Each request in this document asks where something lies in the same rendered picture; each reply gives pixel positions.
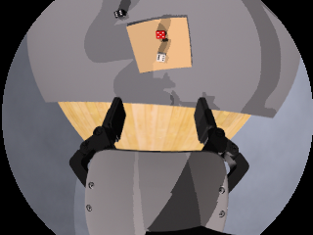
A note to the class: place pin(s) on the tan mat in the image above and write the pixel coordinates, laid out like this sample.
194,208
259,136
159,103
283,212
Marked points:
175,45

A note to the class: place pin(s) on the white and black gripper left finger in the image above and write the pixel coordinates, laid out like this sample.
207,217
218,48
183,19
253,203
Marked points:
103,137

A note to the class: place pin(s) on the red die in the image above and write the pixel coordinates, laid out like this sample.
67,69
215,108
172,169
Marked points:
160,34

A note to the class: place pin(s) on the black die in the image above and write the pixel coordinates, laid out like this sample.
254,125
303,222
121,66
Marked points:
120,13

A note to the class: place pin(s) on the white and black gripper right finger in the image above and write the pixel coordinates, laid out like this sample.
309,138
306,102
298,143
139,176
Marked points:
213,138

